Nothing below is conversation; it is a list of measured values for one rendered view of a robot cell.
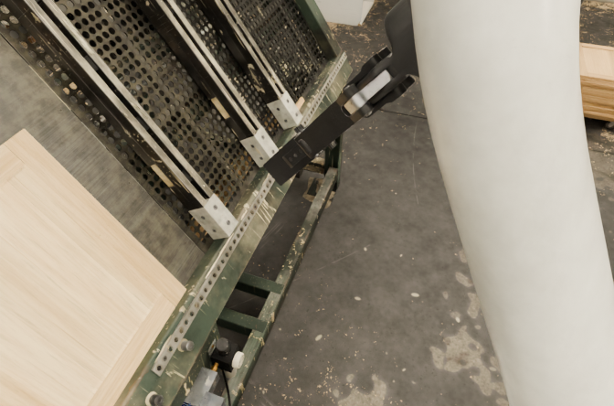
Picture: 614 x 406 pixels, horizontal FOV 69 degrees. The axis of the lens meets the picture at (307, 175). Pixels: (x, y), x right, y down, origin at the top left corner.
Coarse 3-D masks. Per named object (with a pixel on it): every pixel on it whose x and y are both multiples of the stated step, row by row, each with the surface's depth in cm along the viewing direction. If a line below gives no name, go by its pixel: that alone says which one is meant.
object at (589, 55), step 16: (592, 48) 324; (608, 48) 323; (592, 64) 308; (608, 64) 308; (592, 80) 296; (608, 80) 294; (592, 96) 303; (608, 96) 300; (592, 112) 310; (608, 112) 308; (608, 128) 320
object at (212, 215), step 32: (0, 0) 100; (32, 0) 99; (32, 32) 103; (64, 32) 105; (64, 64) 107; (96, 64) 109; (96, 96) 111; (128, 96) 114; (128, 128) 115; (160, 160) 119; (192, 192) 124; (224, 224) 131
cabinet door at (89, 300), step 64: (0, 192) 92; (64, 192) 102; (0, 256) 89; (64, 256) 99; (128, 256) 111; (0, 320) 87; (64, 320) 97; (128, 320) 108; (0, 384) 85; (64, 384) 94
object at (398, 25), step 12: (408, 0) 32; (396, 12) 33; (408, 12) 32; (384, 24) 34; (396, 24) 33; (408, 24) 32; (396, 36) 33; (408, 36) 32; (396, 48) 33; (408, 48) 32; (384, 60) 34; (396, 60) 33; (408, 60) 33; (372, 72) 34; (396, 72) 34; (408, 72) 33; (360, 84) 36; (396, 84) 34; (372, 96) 36
